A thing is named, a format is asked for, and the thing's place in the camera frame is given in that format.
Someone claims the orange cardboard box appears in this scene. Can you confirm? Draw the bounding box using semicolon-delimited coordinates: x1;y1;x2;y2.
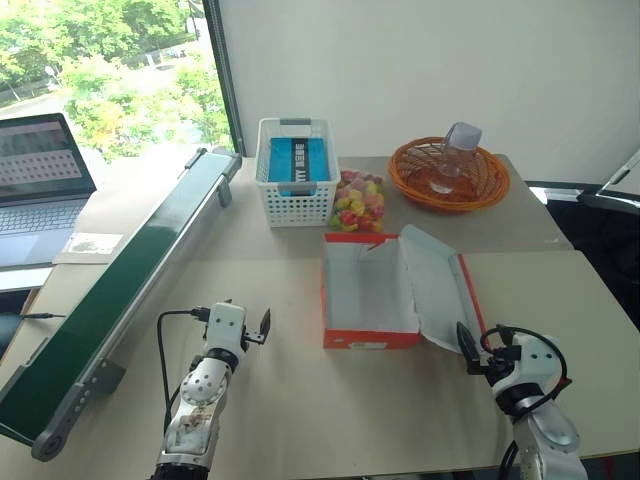
319;223;489;359

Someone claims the bag of colourful candies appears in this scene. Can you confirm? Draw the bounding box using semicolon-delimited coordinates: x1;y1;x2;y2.
327;169;387;234

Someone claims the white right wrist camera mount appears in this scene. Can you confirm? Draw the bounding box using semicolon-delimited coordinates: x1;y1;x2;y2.
508;333;562;387

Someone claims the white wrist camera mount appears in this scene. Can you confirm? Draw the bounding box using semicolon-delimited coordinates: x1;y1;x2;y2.
203;301;247;354
508;333;562;387

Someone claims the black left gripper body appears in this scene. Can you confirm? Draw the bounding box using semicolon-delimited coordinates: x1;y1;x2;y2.
240;326;267;352

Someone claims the clear plastic jar with lid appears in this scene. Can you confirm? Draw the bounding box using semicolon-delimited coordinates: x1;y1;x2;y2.
428;121;484;195

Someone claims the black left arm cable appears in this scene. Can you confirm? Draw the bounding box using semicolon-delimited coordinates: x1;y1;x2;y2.
156;305;210;441

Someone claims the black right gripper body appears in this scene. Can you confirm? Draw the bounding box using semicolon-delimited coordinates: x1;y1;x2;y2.
467;344;522;387

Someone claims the orange woven basket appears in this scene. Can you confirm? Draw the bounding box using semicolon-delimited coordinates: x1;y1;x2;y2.
388;136;511;215

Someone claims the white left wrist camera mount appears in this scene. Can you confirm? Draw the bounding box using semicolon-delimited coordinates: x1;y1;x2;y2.
203;301;247;354

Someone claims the white paper label sheet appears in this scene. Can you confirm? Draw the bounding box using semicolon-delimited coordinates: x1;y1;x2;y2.
64;232;124;256

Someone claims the green conveyor belt grey frame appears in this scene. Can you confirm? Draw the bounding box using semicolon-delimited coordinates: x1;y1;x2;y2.
0;147;244;462

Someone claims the grey laptop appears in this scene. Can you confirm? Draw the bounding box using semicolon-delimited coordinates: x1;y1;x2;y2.
0;112;98;272

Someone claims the blue packet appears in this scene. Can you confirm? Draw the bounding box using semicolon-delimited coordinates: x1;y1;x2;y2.
267;135;332;197

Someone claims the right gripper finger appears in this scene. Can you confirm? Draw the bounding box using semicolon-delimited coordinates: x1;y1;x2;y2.
455;321;480;362

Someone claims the white perforated plastic basket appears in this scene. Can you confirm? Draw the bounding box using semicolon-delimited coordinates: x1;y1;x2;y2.
255;117;341;229

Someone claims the dark window frame post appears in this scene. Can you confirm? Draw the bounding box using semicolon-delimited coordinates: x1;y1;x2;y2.
202;0;246;156

